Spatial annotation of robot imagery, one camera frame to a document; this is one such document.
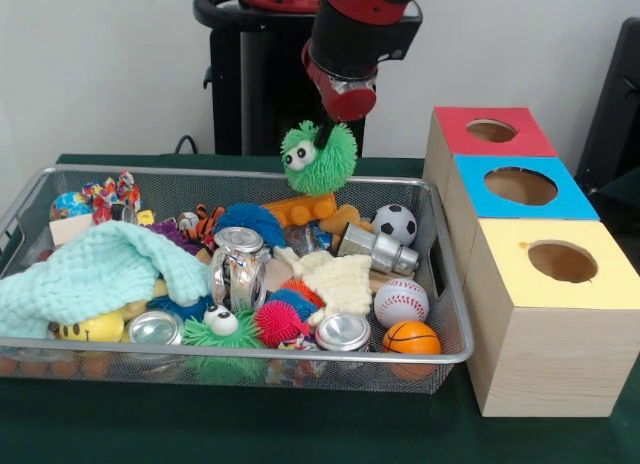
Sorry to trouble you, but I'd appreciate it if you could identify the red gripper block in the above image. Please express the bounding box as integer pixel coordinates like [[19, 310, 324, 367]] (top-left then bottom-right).
[[301, 41, 378, 150]]

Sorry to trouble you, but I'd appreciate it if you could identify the large green fuzzy eyed ball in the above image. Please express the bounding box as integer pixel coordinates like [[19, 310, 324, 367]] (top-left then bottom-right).
[[279, 119, 359, 194]]

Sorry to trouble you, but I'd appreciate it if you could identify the silver plastic toy truck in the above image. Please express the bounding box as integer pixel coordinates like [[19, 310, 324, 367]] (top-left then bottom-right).
[[338, 222, 421, 274]]

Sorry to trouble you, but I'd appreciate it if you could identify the light blue cloth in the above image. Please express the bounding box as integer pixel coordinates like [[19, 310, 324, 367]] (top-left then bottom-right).
[[0, 219, 210, 339]]

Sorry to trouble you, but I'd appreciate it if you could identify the shallow metal mesh bin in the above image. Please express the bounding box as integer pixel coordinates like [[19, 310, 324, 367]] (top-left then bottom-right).
[[0, 163, 475, 395]]

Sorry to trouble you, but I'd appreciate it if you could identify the wooden box with three holes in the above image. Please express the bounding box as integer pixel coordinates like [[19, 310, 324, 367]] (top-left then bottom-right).
[[422, 105, 640, 418]]

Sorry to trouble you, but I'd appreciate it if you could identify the orange toy brick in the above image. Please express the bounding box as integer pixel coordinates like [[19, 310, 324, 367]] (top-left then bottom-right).
[[263, 192, 339, 229]]

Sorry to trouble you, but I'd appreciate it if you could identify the black and white soccer ball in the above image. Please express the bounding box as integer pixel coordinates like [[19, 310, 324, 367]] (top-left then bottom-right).
[[371, 204, 419, 249]]

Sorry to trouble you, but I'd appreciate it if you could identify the purple spiky ball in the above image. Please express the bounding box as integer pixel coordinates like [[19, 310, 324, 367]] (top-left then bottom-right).
[[149, 221, 201, 255]]

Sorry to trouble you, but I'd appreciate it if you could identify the white toy baseball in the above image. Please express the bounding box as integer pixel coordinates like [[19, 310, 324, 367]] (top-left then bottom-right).
[[373, 277, 431, 329]]

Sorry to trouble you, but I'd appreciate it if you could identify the small green fuzzy eyed ball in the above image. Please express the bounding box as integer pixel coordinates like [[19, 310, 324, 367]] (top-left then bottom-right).
[[180, 303, 266, 350]]

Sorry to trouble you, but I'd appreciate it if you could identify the blue fuzzy eyed ball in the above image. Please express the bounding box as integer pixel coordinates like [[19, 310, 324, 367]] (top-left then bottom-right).
[[147, 293, 214, 321]]

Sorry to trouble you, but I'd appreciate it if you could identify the orange toy basketball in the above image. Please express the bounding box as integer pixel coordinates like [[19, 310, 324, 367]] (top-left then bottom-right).
[[382, 319, 443, 355]]

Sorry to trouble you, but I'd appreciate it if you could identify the yellow smiley ball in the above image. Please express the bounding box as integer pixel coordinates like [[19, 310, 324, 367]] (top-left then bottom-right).
[[57, 311, 125, 343]]

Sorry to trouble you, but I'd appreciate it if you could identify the dark green tablecloth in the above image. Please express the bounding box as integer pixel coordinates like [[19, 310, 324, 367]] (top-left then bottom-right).
[[0, 153, 640, 464], [592, 166, 640, 225]]

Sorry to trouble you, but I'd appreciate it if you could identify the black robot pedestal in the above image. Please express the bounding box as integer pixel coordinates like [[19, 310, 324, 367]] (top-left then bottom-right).
[[193, 0, 371, 158]]

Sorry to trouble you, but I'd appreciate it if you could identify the black cable behind table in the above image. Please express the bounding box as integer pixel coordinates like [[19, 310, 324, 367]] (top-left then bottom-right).
[[174, 133, 201, 156]]

